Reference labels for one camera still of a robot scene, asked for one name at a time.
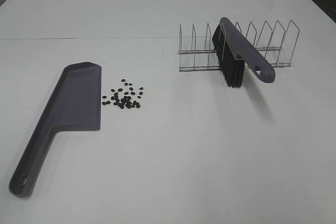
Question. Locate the purple plastic dustpan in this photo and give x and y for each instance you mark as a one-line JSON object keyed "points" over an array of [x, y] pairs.
{"points": [[74, 105]]}

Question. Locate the pile of coffee beans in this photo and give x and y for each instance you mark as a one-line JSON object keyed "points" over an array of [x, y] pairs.
{"points": [[126, 96]]}

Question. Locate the purple brush black bristles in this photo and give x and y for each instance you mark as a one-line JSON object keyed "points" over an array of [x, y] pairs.
{"points": [[234, 52]]}

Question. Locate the metal wire rack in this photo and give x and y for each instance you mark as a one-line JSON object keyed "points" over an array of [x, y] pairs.
{"points": [[276, 43]]}

